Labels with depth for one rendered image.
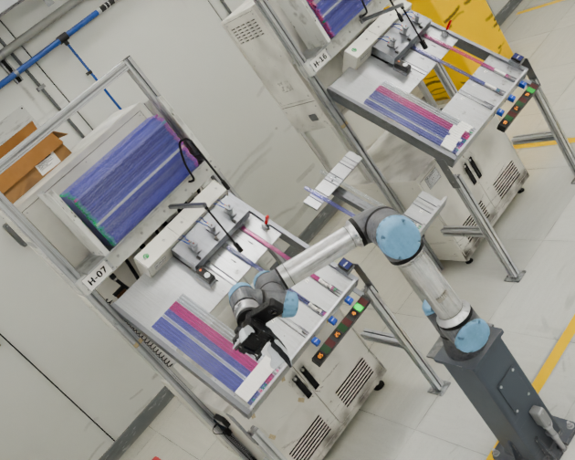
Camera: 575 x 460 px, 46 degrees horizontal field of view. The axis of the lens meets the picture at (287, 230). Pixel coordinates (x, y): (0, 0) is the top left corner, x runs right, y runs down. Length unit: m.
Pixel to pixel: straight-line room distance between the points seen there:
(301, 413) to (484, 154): 1.69
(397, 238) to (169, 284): 1.17
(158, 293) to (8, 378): 1.67
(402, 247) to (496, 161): 1.98
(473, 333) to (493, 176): 1.79
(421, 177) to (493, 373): 1.31
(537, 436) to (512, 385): 0.24
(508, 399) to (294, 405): 0.98
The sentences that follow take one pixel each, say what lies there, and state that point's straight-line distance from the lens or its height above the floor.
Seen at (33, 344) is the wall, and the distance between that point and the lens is 4.23.
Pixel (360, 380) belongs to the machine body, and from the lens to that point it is 3.23.
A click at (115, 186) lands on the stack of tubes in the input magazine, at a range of 2.71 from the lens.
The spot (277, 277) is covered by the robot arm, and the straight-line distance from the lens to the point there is 2.02.
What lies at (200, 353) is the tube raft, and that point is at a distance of 2.62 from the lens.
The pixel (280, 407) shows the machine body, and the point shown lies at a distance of 2.99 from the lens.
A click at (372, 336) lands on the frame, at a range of 3.12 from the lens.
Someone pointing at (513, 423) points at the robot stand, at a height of 0.25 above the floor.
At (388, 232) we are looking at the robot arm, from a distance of 1.90.
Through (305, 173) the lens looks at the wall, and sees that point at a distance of 4.98.
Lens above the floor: 2.06
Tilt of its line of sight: 22 degrees down
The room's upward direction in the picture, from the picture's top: 37 degrees counter-clockwise
